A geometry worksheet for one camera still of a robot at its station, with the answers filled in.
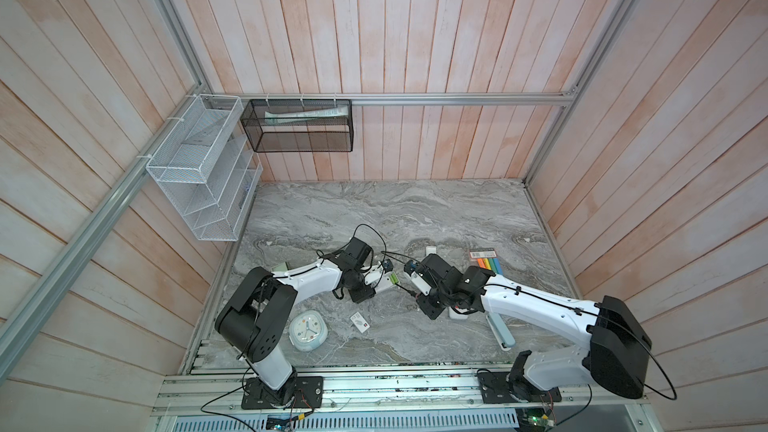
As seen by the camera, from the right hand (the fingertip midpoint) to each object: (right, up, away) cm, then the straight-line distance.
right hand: (422, 299), depth 83 cm
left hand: (-17, 0, +9) cm, 19 cm away
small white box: (-18, -7, +1) cm, 19 cm away
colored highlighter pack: (+24, +9, +15) cm, 29 cm away
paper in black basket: (-35, +55, +7) cm, 66 cm away
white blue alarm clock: (-32, -8, -1) cm, 33 cm away
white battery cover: (+6, +12, +18) cm, 22 cm away
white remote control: (-9, +3, +10) cm, 14 cm away
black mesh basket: (-41, +56, +21) cm, 72 cm away
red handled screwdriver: (-3, +1, +2) cm, 4 cm away
